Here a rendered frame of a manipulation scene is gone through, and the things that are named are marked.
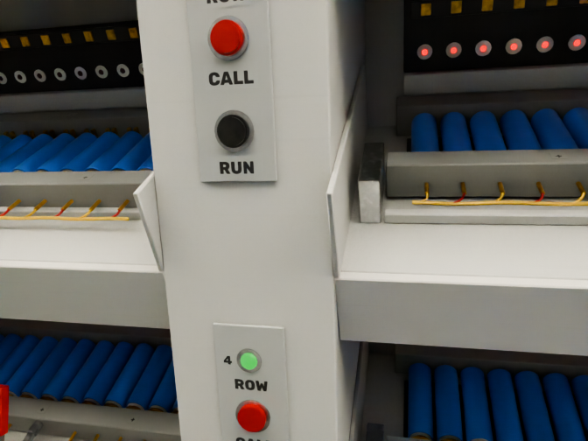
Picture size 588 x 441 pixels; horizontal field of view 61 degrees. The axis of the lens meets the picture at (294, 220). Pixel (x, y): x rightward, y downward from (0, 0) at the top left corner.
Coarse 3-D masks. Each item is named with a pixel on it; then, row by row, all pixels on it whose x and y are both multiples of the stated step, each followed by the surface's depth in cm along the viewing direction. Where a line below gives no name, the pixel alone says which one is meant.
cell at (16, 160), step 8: (40, 136) 42; (48, 136) 42; (32, 144) 41; (40, 144) 41; (16, 152) 39; (24, 152) 40; (32, 152) 40; (8, 160) 38; (16, 160) 39; (0, 168) 37; (8, 168) 38
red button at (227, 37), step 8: (216, 24) 23; (224, 24) 23; (232, 24) 23; (216, 32) 23; (224, 32) 23; (232, 32) 23; (240, 32) 23; (216, 40) 23; (224, 40) 23; (232, 40) 23; (240, 40) 23; (216, 48) 23; (224, 48) 23; (232, 48) 23; (240, 48) 23
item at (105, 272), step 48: (0, 96) 46; (48, 96) 45; (96, 96) 44; (144, 96) 43; (144, 192) 25; (0, 240) 32; (48, 240) 32; (96, 240) 31; (144, 240) 30; (0, 288) 31; (48, 288) 30; (96, 288) 29; (144, 288) 29
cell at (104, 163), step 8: (128, 136) 39; (136, 136) 40; (120, 144) 38; (128, 144) 39; (104, 152) 37; (112, 152) 37; (120, 152) 38; (96, 160) 36; (104, 160) 36; (112, 160) 37; (88, 168) 35; (96, 168) 35; (104, 168) 36
